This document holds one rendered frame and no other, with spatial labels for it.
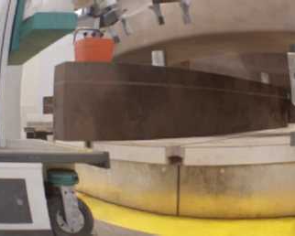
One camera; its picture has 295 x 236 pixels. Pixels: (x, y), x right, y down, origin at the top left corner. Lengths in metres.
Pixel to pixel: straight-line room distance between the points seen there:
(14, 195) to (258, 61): 5.53
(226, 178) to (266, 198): 0.21
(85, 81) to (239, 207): 0.94
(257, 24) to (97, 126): 0.97
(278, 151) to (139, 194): 0.69
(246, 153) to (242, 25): 0.81
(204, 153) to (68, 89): 0.70
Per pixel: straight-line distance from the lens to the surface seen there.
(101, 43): 1.90
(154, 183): 1.63
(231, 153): 1.40
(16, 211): 0.97
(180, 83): 2.21
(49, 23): 1.03
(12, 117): 5.14
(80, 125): 1.81
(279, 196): 1.39
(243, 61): 6.00
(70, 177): 1.08
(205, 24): 2.08
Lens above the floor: 0.40
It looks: 1 degrees up
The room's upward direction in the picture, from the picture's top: 1 degrees counter-clockwise
